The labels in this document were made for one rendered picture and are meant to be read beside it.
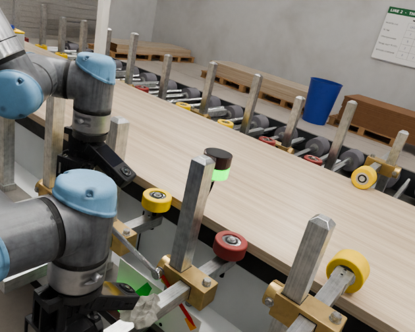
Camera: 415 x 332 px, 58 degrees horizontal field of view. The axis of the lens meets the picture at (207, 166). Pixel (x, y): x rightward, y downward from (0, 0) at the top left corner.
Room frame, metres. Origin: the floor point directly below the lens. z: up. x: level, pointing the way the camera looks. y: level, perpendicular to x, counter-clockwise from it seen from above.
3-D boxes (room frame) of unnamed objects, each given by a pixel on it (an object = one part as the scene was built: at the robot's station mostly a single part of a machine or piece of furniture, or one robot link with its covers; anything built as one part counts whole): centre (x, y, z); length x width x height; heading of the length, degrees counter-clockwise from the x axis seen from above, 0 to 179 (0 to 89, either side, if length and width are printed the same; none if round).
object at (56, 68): (0.69, 0.35, 1.21); 0.11 x 0.11 x 0.08; 13
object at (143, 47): (9.20, 2.06, 0.23); 2.42 x 0.76 x 0.17; 146
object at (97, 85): (0.72, 0.26, 1.21); 0.09 x 0.08 x 0.11; 103
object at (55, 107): (0.94, 0.43, 0.89); 0.04 x 0.04 x 0.48; 57
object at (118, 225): (0.80, 0.20, 0.83); 0.14 x 0.06 x 0.05; 57
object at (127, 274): (0.67, 0.05, 0.75); 0.26 x 0.01 x 0.10; 57
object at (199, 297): (0.66, -0.01, 0.85); 0.14 x 0.06 x 0.05; 57
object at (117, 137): (0.81, 0.22, 0.89); 0.04 x 0.04 x 0.48; 57
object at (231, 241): (0.76, -0.10, 0.85); 0.08 x 0.08 x 0.11
